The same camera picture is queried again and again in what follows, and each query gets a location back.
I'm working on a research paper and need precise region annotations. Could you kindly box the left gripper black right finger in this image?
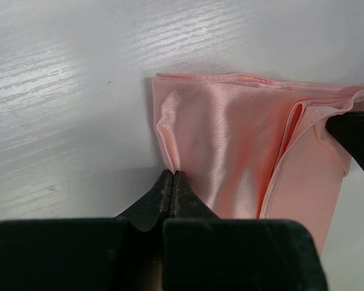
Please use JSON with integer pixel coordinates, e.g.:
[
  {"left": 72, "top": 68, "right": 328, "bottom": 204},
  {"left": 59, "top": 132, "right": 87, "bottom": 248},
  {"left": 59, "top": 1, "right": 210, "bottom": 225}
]
[{"left": 163, "top": 172, "right": 328, "bottom": 290}]

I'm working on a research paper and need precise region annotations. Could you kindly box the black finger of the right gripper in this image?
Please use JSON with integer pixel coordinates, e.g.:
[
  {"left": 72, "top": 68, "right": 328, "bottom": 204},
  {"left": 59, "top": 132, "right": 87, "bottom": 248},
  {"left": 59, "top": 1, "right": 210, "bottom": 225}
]
[{"left": 325, "top": 111, "right": 364, "bottom": 171}]

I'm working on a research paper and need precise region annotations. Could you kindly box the pink satin napkin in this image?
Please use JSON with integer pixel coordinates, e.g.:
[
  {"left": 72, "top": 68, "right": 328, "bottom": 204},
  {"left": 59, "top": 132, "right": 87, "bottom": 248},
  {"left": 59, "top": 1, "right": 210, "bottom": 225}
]
[{"left": 152, "top": 73, "right": 364, "bottom": 252}]

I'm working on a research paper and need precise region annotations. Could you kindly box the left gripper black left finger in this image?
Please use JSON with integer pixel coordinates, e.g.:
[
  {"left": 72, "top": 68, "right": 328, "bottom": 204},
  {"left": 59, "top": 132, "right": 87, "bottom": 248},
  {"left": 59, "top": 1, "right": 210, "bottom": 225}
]
[{"left": 0, "top": 170, "right": 173, "bottom": 290}]

